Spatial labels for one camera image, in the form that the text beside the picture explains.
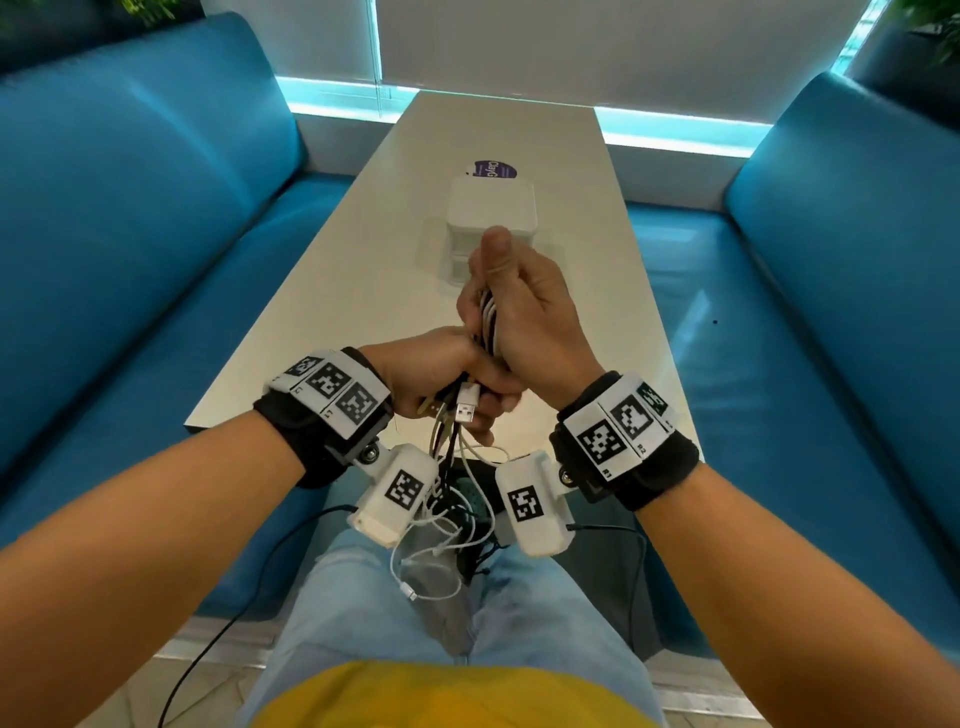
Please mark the person's right hand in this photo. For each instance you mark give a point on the person's right hand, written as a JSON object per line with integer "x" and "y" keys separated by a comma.
{"x": 540, "y": 322}

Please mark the person's left hand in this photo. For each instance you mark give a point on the person's left hand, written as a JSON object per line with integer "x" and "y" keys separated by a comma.
{"x": 427, "y": 367}

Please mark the white box with drawers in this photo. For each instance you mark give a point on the white box with drawers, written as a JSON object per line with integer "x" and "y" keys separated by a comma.
{"x": 491, "y": 202}

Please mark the person's right forearm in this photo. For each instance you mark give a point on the person's right forearm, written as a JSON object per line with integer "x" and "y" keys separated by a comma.
{"x": 795, "y": 600}

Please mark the person's left forearm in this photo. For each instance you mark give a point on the person's left forearm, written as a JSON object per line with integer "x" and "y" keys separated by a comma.
{"x": 135, "y": 570}

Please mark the person's blue jeans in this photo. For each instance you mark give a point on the person's blue jeans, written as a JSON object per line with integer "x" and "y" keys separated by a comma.
{"x": 352, "y": 622}

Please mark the person's yellow shirt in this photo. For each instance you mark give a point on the person's yellow shirt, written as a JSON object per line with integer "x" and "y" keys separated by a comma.
{"x": 450, "y": 701}

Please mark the white table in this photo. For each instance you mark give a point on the white table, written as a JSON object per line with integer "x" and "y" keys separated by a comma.
{"x": 337, "y": 315}

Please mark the black marker-tagged left wristband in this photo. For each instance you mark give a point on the black marker-tagged left wristband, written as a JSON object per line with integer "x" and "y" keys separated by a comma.
{"x": 300, "y": 435}

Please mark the black marker-tagged wristband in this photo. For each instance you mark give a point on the black marker-tagged wristband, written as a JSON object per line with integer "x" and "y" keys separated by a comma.
{"x": 660, "y": 472}
{"x": 300, "y": 435}

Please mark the round purple sticker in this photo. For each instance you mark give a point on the round purple sticker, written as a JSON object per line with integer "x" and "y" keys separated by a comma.
{"x": 495, "y": 169}

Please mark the black marker-tagged right wristband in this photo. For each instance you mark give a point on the black marker-tagged right wristband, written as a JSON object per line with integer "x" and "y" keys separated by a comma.
{"x": 660, "y": 472}

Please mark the blue leather sofa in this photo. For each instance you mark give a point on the blue leather sofa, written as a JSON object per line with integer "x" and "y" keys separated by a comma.
{"x": 127, "y": 262}
{"x": 825, "y": 337}

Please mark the cyan light strip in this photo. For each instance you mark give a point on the cyan light strip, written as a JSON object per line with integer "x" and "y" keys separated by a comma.
{"x": 330, "y": 96}

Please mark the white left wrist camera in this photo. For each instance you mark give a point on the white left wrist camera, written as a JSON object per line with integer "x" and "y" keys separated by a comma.
{"x": 382, "y": 517}

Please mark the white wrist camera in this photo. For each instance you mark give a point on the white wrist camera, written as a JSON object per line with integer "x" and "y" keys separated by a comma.
{"x": 382, "y": 517}
{"x": 536, "y": 532}

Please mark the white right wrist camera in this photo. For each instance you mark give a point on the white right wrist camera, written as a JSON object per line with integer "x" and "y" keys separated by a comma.
{"x": 536, "y": 532}

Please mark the cyan vertical wall light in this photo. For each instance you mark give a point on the cyan vertical wall light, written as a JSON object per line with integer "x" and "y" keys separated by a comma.
{"x": 373, "y": 41}

